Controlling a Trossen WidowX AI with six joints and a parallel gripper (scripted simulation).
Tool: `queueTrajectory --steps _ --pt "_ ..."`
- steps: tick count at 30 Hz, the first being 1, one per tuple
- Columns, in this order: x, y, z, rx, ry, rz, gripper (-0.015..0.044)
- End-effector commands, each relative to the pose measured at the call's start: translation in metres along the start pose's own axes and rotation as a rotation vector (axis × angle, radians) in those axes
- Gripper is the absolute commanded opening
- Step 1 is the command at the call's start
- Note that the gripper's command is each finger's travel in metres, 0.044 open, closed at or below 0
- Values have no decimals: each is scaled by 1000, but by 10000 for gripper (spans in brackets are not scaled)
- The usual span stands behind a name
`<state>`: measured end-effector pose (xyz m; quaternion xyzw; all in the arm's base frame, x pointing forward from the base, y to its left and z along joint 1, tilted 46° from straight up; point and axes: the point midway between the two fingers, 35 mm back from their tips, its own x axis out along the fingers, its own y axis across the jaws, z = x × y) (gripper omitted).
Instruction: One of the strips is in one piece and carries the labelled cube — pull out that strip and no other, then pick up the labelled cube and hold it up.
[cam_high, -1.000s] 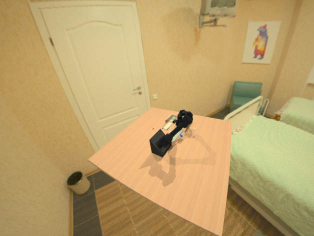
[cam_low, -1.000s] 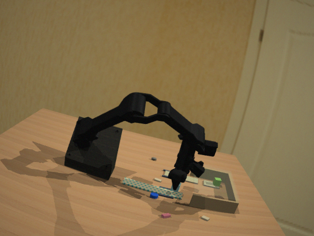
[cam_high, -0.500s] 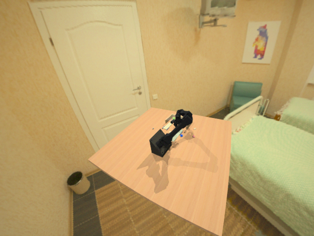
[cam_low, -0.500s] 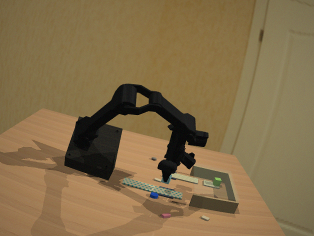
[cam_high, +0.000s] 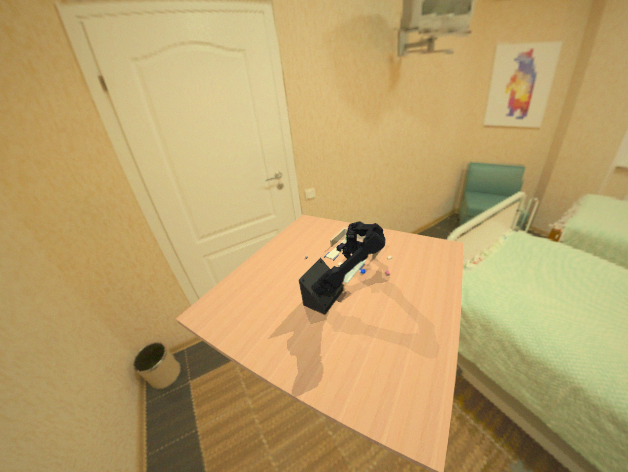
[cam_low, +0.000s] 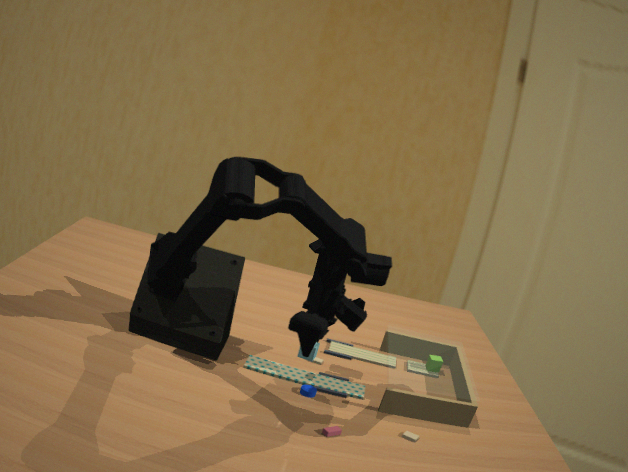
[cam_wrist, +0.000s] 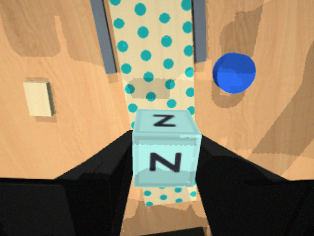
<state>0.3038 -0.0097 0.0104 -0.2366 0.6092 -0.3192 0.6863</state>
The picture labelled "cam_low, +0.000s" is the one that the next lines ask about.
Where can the small pink block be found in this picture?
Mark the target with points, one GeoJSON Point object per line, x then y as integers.
{"type": "Point", "coordinates": [331, 431]}

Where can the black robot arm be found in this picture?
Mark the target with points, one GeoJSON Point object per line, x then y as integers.
{"type": "Point", "coordinates": [341, 245]}

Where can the cream strip with teal polka dots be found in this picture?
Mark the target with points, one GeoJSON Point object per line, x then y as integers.
{"type": "Point", "coordinates": [303, 377]}

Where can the pale yellow striped flat strip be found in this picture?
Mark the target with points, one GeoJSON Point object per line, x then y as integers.
{"type": "Point", "coordinates": [359, 354]}

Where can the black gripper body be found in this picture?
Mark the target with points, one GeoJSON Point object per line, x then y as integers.
{"type": "Point", "coordinates": [320, 299]}

